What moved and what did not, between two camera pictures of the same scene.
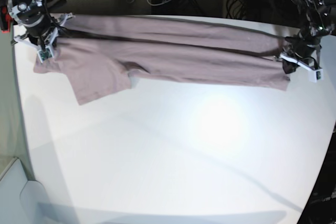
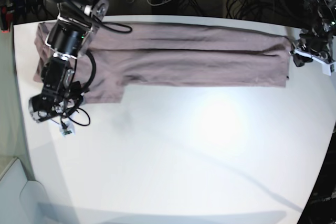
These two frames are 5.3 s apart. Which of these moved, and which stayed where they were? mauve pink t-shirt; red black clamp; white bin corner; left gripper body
Moved: left gripper body; mauve pink t-shirt
Stayed: red black clamp; white bin corner
